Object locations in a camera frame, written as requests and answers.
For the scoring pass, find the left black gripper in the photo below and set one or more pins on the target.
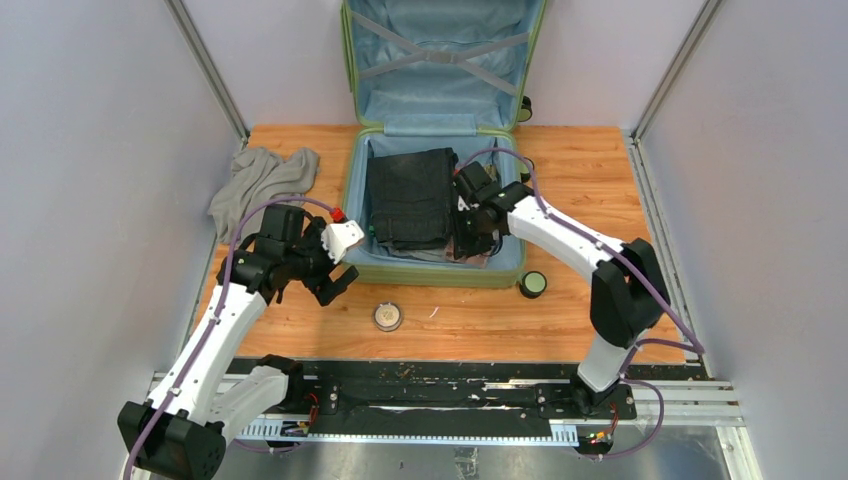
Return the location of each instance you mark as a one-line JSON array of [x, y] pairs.
[[312, 237]]

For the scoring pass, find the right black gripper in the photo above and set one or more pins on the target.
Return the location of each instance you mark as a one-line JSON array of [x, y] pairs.
[[464, 245]]

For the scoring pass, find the eyeshadow palette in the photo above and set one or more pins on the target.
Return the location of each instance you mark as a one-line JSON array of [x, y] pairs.
[[476, 261]]

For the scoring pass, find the grey cloth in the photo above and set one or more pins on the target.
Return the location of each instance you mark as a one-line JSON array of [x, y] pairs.
[[443, 255]]

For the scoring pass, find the round powder compact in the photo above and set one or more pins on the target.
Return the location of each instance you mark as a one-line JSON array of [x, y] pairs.
[[387, 316]]

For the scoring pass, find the black cloth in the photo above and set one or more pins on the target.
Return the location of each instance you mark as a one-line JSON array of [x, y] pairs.
[[412, 199]]

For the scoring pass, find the green suitcase blue lining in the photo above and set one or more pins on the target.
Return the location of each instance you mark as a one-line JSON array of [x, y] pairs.
[[430, 74]]

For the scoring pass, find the amber bottle black cap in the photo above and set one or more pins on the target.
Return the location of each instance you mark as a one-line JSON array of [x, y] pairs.
[[492, 172]]

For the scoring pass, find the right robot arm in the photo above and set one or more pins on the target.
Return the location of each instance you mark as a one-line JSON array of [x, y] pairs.
[[628, 295]]

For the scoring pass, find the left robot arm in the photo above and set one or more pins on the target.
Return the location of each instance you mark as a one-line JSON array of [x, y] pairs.
[[205, 358]]

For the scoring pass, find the green suitcase wheel front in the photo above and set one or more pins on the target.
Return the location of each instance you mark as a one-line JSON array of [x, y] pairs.
[[532, 284]]

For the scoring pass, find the green suitcase wheel rear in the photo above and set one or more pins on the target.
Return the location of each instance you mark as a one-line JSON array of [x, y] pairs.
[[525, 112]]

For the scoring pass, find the crumpled grey-green cloth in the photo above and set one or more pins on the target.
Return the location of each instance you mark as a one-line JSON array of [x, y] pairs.
[[256, 176]]

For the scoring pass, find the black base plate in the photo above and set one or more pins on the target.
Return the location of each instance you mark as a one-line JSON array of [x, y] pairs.
[[448, 399]]

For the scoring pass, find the aluminium frame rail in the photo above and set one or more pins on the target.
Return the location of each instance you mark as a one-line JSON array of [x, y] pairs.
[[665, 398]]

